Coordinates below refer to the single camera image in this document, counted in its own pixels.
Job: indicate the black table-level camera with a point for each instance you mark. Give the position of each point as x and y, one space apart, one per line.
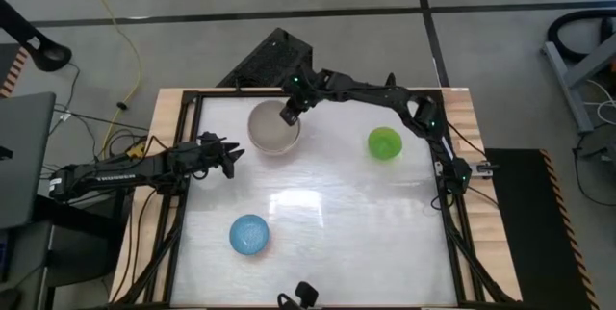
300 295

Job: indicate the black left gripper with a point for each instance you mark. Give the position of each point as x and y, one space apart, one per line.
199 153

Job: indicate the silver clamp bracket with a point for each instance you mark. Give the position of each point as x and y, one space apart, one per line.
482 168

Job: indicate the black curved stand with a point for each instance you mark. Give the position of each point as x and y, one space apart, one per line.
45 52

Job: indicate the grey metal frame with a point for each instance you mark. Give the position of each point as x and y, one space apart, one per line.
572 79

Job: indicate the green bowl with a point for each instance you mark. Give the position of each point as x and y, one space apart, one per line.
385 143

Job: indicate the black aluminium table frame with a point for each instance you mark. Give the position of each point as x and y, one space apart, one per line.
179 204

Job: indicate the black cart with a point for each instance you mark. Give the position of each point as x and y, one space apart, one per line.
72 252

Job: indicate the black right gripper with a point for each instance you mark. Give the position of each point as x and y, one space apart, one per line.
300 92

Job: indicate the large grey bowl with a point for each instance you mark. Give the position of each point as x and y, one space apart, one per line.
272 132

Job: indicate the black box behind table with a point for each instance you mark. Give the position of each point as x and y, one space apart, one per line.
269 62

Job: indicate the black mat with orange stripes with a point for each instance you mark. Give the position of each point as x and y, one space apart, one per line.
534 233

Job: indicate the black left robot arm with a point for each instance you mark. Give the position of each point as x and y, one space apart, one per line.
120 176

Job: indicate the grey laptop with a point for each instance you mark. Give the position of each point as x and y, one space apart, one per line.
24 156

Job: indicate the blue bowl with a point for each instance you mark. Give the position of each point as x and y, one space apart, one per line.
249 235

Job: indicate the yellow connector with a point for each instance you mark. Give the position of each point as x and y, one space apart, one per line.
136 149

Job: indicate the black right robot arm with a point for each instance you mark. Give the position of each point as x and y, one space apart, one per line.
385 93

